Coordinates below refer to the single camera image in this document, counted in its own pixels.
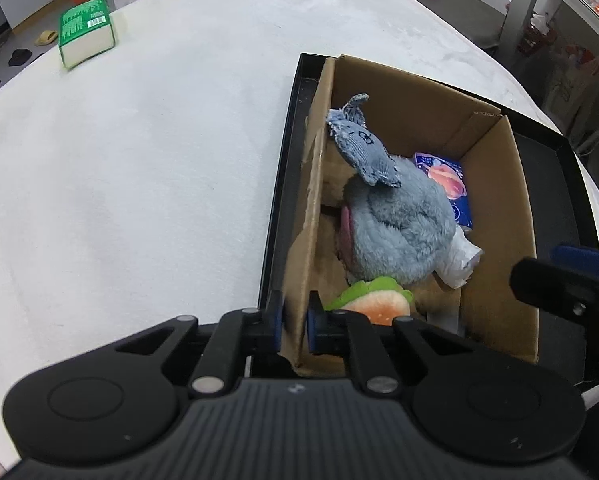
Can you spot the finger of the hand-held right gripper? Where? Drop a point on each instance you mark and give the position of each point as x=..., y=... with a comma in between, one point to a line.
x=589, y=262
x=554, y=285

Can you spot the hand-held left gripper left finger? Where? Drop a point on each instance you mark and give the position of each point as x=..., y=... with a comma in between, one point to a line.
x=278, y=325

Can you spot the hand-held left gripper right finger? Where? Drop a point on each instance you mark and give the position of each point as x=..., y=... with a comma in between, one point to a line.
x=313, y=327

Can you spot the brown cardboard box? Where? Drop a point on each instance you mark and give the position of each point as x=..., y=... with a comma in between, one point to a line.
x=499, y=270

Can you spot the burger plush toy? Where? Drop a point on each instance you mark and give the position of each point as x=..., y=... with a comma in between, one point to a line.
x=384, y=305

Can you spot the black shallow tray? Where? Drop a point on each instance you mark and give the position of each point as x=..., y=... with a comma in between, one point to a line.
x=549, y=195

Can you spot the grey-blue fluffy plush toy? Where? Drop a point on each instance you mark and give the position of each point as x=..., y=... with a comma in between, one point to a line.
x=404, y=230

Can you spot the blue snack packet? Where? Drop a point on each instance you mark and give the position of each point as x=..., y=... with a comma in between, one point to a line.
x=449, y=185

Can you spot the white crumpled paper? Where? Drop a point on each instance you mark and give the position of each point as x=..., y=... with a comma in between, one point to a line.
x=459, y=260

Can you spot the cream tote bag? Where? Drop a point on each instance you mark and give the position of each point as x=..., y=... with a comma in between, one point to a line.
x=572, y=85

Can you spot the red basket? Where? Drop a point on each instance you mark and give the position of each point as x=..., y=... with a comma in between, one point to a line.
x=537, y=40

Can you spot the dark grey low platform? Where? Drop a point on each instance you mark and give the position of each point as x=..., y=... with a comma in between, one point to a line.
x=469, y=5

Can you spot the green tissue pack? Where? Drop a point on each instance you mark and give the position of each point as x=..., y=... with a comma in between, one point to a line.
x=84, y=20

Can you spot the beige slipper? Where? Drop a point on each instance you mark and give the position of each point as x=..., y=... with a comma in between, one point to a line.
x=46, y=38

